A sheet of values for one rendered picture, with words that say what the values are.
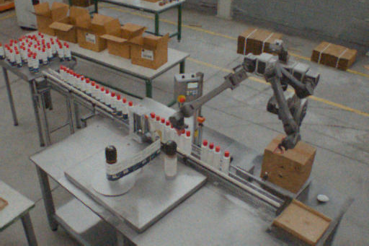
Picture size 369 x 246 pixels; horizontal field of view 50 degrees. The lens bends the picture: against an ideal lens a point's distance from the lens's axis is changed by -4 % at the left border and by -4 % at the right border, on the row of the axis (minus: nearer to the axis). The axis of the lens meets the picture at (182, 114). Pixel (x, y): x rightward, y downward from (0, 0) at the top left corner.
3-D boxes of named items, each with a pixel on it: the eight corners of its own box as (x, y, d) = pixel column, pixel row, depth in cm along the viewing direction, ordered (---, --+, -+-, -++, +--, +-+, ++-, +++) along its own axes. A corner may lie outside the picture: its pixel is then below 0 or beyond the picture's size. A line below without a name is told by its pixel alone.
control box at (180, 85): (174, 97, 306) (174, 74, 296) (195, 94, 310) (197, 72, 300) (176, 104, 298) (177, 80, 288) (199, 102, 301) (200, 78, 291)
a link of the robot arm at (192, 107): (238, 85, 280) (230, 72, 279) (241, 84, 274) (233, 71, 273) (187, 119, 271) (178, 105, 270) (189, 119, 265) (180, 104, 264)
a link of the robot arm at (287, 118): (279, 66, 264) (267, 72, 271) (274, 66, 260) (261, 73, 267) (300, 129, 258) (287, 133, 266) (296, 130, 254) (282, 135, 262)
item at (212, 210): (28, 158, 314) (28, 156, 313) (147, 98, 398) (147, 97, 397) (252, 334, 198) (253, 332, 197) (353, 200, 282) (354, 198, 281)
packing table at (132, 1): (68, 29, 786) (64, -11, 745) (96, 18, 843) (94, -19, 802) (157, 55, 684) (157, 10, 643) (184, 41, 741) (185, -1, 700)
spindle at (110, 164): (104, 179, 284) (100, 147, 269) (114, 174, 289) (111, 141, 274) (112, 186, 279) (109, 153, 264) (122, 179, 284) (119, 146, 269)
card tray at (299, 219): (272, 223, 261) (273, 218, 259) (292, 202, 278) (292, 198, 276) (313, 246, 245) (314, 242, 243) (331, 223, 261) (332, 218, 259)
